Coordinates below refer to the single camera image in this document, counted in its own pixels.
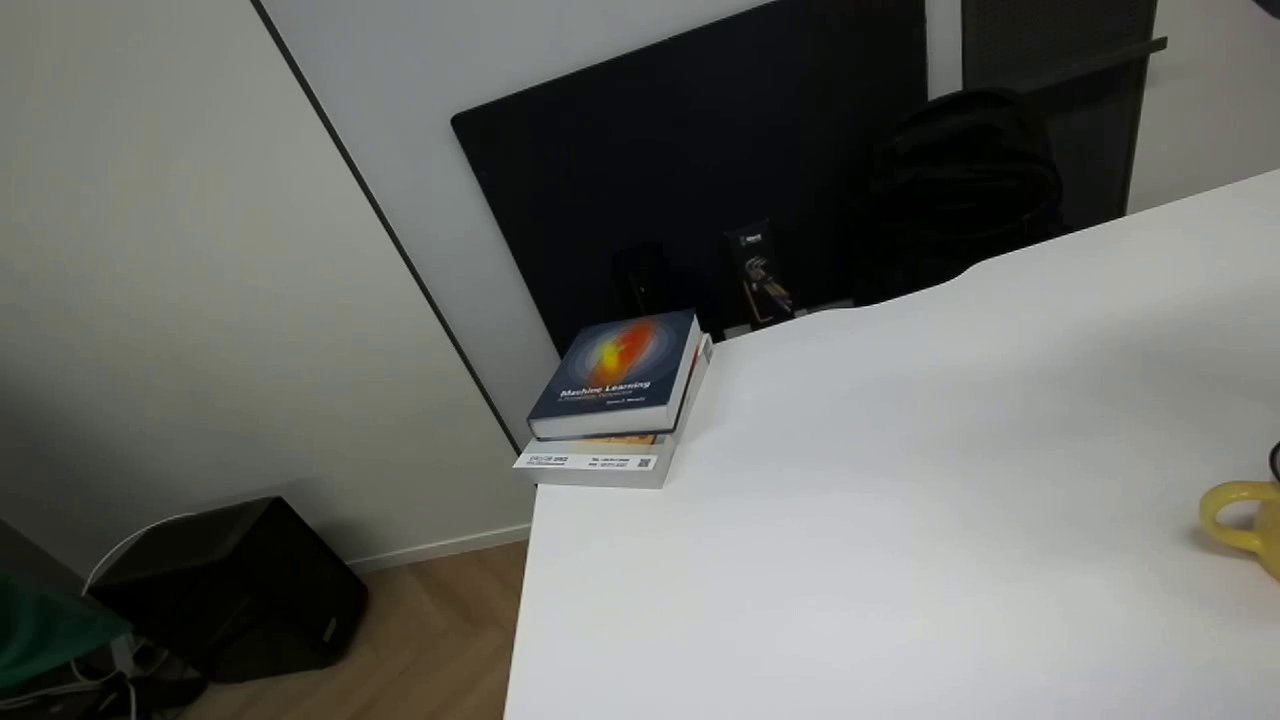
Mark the yellow cup with dark rim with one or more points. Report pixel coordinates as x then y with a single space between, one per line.
1233 513

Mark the blue book with orange cover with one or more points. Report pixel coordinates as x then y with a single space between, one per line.
618 374

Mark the stack of books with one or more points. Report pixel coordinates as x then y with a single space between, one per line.
602 461

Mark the small metal clamp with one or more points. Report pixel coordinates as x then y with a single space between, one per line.
760 282

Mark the large black flat panel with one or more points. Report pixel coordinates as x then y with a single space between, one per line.
667 173

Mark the black backpack behind table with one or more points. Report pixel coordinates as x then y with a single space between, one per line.
963 184

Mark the black box speaker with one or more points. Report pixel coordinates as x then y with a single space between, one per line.
243 580

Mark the green cloth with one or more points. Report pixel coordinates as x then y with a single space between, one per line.
41 634

